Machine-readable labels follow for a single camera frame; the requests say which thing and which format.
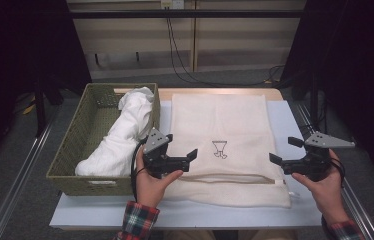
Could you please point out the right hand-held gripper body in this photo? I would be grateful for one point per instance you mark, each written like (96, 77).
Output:
(321, 141)

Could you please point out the white pillow insert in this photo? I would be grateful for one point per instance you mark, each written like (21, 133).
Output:
(121, 143)

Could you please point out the beige vertical wall post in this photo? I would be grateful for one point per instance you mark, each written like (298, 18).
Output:
(194, 36)

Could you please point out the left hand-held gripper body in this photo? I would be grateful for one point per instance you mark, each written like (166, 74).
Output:
(155, 141)

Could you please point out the person's left hand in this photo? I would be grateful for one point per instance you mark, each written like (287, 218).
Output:
(150, 190)

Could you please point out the green woven basket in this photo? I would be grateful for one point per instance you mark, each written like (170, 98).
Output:
(85, 133)

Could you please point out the black metal stand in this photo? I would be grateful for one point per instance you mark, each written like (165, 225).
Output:
(40, 110)
(314, 100)

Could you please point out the person's right hand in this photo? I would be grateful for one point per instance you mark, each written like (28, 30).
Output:
(328, 196)

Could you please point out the cream pillowcase with line drawing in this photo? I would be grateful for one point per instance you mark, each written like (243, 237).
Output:
(221, 123)

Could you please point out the white wall socket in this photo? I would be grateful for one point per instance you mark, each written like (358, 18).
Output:
(172, 4)

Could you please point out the dark curtain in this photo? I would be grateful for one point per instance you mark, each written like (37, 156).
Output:
(358, 66)
(18, 50)

